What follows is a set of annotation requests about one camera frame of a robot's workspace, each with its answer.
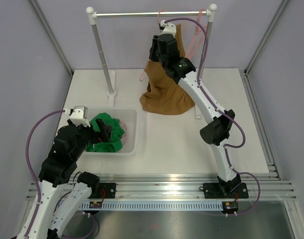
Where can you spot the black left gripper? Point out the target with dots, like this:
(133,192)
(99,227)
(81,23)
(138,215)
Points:
(104,134)

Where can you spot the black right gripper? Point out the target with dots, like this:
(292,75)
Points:
(152,50)

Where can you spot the green tank top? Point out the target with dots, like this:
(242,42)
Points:
(116,134)

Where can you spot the mauve pink tank top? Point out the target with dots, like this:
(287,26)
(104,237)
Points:
(125,129)

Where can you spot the pink hanger of brown top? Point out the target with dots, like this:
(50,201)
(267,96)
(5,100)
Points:
(144,75)

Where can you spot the brown tank top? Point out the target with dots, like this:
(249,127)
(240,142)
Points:
(163,95)

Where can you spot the pink hanger of green top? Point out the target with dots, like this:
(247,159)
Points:
(195,44)

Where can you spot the pink hanger of mauve top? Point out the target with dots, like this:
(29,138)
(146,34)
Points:
(199,20)

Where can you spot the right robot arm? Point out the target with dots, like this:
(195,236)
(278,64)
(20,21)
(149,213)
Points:
(219,121)

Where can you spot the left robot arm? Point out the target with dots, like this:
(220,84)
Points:
(46,220)

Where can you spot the white plastic basket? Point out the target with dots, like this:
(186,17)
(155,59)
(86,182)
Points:
(130,117)

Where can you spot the white and silver clothes rack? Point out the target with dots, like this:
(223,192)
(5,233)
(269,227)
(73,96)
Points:
(93,16)

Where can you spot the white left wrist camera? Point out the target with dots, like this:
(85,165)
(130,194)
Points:
(78,115)

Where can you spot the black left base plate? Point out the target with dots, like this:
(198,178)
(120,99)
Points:
(106,190)

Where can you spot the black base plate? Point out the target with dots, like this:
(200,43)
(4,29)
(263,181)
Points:
(219,191)
(106,190)

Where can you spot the aluminium mounting rail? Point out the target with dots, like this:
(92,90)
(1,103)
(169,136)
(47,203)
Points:
(186,186)

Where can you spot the white slotted cable duct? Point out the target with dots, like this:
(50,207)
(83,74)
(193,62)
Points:
(153,206)

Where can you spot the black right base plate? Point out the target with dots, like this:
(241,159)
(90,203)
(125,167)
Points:
(219,191)

